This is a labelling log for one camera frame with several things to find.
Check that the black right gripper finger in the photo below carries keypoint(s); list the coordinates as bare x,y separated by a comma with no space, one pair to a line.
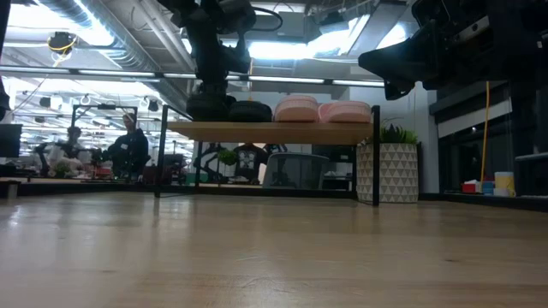
402,60
398,90

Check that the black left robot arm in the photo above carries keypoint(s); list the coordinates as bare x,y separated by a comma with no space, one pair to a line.
205,10

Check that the wooden shelf with black legs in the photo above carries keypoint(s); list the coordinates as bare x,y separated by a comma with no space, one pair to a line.
265,132

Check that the green succulent plant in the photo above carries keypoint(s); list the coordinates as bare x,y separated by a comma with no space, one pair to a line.
396,136

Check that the small green background plant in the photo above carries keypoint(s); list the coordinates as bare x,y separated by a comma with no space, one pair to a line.
227,157

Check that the person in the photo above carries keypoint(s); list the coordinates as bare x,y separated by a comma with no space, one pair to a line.
250,162
70,149
130,154

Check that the long ceiling light strip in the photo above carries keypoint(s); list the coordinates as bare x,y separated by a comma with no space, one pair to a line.
128,73

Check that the white triangle-patterned plant pot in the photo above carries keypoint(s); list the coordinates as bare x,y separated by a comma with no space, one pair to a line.
394,175

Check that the grey blue office chair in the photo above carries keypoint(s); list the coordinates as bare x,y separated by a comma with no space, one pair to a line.
295,171

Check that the red box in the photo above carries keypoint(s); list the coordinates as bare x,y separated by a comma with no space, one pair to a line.
468,188

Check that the yellow white cylinder container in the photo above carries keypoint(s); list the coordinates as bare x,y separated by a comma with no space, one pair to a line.
505,184

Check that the black background monitor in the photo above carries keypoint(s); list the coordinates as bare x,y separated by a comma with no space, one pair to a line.
10,141

